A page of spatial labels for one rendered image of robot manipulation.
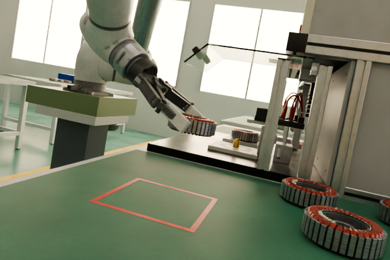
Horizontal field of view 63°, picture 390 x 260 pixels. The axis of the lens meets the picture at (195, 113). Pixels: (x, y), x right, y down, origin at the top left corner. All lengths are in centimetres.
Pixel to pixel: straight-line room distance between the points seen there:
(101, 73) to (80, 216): 121
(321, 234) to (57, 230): 34
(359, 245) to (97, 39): 68
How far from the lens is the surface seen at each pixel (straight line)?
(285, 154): 99
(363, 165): 84
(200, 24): 613
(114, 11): 76
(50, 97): 162
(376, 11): 97
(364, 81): 82
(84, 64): 160
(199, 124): 68
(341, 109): 82
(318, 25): 94
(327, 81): 82
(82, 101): 152
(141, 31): 148
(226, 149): 96
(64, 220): 43
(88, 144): 160
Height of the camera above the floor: 93
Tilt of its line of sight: 4 degrees down
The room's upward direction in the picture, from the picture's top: 10 degrees clockwise
